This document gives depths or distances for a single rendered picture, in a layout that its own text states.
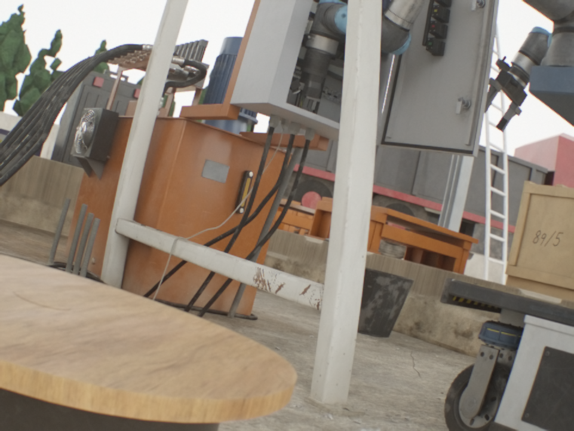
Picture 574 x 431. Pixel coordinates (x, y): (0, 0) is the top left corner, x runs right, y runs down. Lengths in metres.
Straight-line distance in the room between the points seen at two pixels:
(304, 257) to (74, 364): 3.76
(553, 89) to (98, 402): 1.11
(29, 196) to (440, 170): 7.70
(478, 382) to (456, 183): 7.42
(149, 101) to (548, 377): 1.71
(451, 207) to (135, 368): 8.33
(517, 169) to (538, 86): 9.79
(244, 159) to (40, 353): 2.14
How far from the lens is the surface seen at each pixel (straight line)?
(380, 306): 2.99
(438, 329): 3.25
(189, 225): 2.38
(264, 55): 2.00
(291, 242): 4.23
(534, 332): 1.20
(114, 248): 2.41
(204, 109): 2.20
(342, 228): 1.44
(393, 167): 10.50
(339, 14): 1.89
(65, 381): 0.34
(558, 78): 1.32
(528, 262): 4.98
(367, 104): 1.51
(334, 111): 2.27
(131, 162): 2.39
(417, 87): 2.11
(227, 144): 2.43
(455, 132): 1.96
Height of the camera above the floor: 0.33
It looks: 1 degrees up
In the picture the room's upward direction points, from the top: 14 degrees clockwise
